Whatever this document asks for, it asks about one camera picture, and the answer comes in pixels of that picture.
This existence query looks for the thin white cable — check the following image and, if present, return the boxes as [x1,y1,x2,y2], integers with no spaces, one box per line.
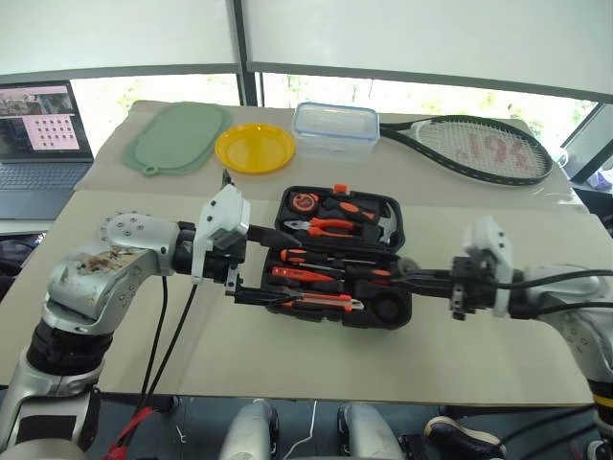
[285,400,320,460]

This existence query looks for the hammer with orange black handle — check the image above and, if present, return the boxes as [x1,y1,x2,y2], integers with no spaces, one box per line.
[321,195,402,246]

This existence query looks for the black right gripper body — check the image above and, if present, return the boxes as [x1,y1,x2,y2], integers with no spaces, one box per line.
[448,255,498,321]

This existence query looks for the black window frame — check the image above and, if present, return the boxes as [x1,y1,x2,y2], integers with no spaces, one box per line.
[0,0,613,181]

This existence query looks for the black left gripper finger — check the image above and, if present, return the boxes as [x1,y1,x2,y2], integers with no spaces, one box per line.
[246,223,304,250]
[233,286,297,309]

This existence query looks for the black tool case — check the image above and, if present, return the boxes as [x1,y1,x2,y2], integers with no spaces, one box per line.
[261,184,415,330]

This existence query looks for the black open laptop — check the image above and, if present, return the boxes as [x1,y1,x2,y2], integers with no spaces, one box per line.
[0,80,95,220]

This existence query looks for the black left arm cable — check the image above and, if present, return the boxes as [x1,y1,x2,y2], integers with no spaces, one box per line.
[136,273,170,413]
[143,283,198,408]

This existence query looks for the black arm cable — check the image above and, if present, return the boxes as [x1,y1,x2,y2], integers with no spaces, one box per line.
[521,300,613,319]
[494,268,613,290]
[143,283,198,408]
[136,273,170,413]

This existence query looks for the green silicone mat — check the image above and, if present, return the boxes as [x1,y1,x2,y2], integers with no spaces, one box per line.
[121,101,235,178]

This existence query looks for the orange voltage tester screwdriver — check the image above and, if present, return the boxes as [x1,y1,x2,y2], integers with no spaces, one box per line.
[270,265,337,285]

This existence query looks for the red strap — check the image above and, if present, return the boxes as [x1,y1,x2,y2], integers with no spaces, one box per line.
[107,405,155,460]

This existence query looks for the silver left robot leg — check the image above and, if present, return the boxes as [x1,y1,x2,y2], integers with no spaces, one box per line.
[217,399,280,460]

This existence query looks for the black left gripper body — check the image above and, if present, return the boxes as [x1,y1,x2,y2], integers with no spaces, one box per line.
[202,238,249,297]

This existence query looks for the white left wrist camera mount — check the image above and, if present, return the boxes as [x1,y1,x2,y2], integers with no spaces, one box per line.
[190,185,252,286]

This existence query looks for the clear container with blue lid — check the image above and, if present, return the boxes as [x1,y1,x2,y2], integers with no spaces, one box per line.
[292,102,381,162]

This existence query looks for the orange black tape measure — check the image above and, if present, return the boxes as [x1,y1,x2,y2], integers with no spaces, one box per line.
[288,191,321,213]

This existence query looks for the silver robot leg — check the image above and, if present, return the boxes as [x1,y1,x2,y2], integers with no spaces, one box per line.
[217,399,280,460]
[337,402,404,460]

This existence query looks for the orange black utility knife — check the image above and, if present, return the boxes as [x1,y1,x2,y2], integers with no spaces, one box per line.
[280,289,365,312]

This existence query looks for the silver right robot leg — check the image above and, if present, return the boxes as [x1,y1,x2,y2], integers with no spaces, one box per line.
[337,402,404,460]

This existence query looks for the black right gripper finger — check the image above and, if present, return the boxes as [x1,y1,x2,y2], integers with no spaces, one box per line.
[406,283,456,299]
[394,269,454,285]

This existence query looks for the orange handled pliers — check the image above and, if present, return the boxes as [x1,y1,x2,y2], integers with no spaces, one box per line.
[283,216,366,240]

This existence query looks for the yellow round plate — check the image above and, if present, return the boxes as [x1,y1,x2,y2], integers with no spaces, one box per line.
[215,123,296,175]

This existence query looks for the black tennis racket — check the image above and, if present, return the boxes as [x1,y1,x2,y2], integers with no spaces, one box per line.
[378,114,555,187]

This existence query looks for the black white sneaker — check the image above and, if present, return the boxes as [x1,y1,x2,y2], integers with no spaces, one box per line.
[586,438,613,460]
[422,415,508,460]

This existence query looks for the orange black handled screwdriver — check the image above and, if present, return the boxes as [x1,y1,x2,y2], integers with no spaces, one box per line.
[279,247,351,267]
[334,262,395,289]

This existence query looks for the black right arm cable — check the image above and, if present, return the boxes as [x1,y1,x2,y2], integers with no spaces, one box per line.
[494,268,613,290]
[521,300,613,319]

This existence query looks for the black bag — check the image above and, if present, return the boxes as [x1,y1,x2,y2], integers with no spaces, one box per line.
[0,238,42,277]

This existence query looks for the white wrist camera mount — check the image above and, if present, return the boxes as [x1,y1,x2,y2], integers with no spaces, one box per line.
[190,185,252,286]
[462,216,514,318]

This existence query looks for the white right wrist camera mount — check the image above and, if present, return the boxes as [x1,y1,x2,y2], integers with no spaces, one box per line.
[462,216,514,318]

